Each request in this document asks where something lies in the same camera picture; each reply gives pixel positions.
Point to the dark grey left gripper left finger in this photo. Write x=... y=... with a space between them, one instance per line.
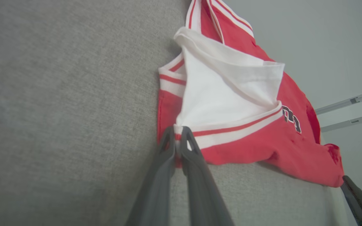
x=159 y=175

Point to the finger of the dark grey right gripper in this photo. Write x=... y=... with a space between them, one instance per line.
x=361 y=204

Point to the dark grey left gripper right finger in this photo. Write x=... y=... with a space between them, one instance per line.
x=200 y=182

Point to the red jersey with white trim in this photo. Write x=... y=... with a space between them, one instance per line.
x=262 y=141

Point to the white metal rail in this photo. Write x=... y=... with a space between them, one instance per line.
x=350 y=121
x=341 y=103

